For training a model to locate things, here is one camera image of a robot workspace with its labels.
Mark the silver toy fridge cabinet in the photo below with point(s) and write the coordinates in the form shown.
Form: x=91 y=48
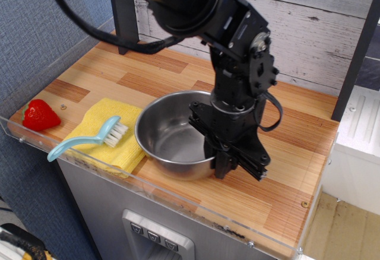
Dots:
x=129 y=219

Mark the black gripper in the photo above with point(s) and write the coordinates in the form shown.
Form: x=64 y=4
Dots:
x=231 y=139

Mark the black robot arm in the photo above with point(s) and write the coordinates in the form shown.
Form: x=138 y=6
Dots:
x=239 y=42

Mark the white toy sink counter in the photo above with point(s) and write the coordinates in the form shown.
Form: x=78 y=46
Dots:
x=352 y=171

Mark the black left frame post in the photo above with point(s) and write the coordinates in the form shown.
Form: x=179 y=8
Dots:
x=125 y=20

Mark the black and yellow object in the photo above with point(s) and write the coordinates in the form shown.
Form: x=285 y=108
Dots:
x=13 y=247

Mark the yellow rag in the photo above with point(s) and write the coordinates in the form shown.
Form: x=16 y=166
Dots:
x=119 y=153

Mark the red toy strawberry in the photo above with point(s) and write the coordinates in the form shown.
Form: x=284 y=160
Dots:
x=37 y=115

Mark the silver metal pot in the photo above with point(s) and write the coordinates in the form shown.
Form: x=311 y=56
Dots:
x=163 y=131

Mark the light blue scrub brush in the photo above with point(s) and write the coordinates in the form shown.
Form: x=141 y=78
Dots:
x=86 y=138

